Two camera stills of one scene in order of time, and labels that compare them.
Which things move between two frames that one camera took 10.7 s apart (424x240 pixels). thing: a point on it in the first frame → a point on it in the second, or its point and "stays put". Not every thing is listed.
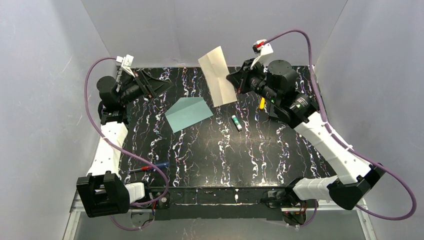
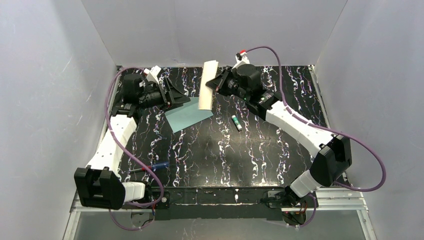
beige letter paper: (215, 71) → (209, 72)
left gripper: (143, 84) → (167, 95)
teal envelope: (187, 112) stays put
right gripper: (247, 78) → (226, 81)
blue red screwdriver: (146, 168) stays put
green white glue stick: (236, 122) stays put
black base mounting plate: (218, 203) stays put
